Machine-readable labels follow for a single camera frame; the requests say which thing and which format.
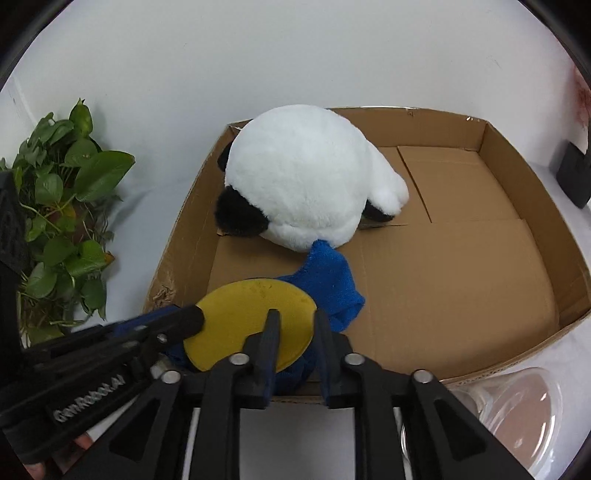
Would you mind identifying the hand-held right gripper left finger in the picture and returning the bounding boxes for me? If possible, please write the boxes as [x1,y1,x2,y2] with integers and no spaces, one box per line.
[65,309,281,480]

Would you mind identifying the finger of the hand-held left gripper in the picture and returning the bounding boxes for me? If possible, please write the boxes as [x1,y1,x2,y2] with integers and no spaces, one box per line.
[113,305,186,336]
[124,305,206,371]

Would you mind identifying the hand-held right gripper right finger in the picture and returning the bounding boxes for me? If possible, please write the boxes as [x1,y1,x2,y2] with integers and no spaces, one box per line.
[314,310,532,480]

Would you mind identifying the yellow round plate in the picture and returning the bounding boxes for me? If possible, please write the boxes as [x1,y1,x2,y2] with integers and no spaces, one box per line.
[183,278,319,373]

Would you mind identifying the blue towel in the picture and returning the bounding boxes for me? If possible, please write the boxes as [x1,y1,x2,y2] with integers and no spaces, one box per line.
[164,239,366,398]

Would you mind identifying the brown cardboard box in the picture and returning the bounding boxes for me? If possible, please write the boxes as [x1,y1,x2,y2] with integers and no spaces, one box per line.
[141,107,591,406]

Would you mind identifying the person's left hand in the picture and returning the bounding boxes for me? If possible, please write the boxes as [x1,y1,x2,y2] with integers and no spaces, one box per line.
[25,434,96,480]

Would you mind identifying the green leafy potted plant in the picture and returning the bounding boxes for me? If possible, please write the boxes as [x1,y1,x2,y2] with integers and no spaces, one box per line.
[0,98,137,347]

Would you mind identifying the panda plush toy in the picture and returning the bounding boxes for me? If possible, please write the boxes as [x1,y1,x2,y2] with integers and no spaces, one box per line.
[215,104,411,253]

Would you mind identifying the clear glass jar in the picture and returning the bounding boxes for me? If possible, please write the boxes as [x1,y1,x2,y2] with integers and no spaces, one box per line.
[401,367,565,480]

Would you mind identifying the black plant pot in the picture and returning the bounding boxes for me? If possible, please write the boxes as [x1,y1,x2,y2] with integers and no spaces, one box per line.
[556,142,591,209]

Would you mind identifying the pink artificial blossom tree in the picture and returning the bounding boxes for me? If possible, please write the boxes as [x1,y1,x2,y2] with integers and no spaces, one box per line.
[573,65,591,155]

